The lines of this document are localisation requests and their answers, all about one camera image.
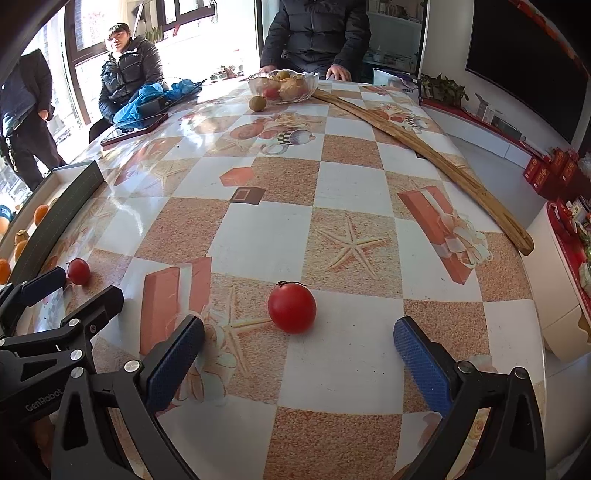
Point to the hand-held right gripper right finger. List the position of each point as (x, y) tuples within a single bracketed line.
[(422, 364)]

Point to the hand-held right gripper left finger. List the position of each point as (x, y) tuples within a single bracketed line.
[(173, 364)]

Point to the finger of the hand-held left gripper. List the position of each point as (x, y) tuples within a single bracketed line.
[(44, 284), (99, 307)]

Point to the small red tomato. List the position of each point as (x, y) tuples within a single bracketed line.
[(78, 271)]

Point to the white tray box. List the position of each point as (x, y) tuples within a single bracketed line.
[(69, 203)]

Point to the large red tomato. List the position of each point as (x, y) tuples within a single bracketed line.
[(292, 308)]

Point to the person's left hand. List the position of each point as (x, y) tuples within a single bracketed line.
[(44, 438)]

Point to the blue white object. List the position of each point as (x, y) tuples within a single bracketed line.
[(5, 211)]

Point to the white round cabinet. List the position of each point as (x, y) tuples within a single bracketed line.
[(554, 286)]

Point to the tablet with red case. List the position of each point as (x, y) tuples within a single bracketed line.
[(134, 131)]

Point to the printed checkered tablecloth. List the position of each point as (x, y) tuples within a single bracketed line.
[(355, 194)]

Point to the red packaged goods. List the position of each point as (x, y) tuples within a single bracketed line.
[(572, 230)]

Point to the blue plastic bag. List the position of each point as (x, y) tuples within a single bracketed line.
[(138, 104)]

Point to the black wallet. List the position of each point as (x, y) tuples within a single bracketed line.
[(152, 108)]

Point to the red gift box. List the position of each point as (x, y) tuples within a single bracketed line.
[(557, 160), (570, 170), (536, 174)]

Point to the long wooden stick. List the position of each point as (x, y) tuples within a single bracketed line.
[(415, 138)]

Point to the red-topped television bench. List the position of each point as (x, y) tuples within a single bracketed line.
[(480, 129)]

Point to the white small box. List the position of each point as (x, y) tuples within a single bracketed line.
[(485, 110)]

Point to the windowsill green plant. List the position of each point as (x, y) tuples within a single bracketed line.
[(154, 35)]

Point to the potted green plant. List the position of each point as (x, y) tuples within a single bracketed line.
[(443, 90)]

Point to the white paper bag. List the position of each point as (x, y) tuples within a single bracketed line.
[(395, 83)]

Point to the wrinkled yellow fruit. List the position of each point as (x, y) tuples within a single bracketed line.
[(293, 89)]

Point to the green kiwi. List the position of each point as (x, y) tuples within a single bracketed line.
[(282, 74)]

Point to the glass bowl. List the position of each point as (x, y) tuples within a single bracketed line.
[(307, 87)]

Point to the black television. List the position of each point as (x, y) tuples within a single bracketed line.
[(521, 60)]

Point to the glass display cabinet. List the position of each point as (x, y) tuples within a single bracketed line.
[(397, 37)]

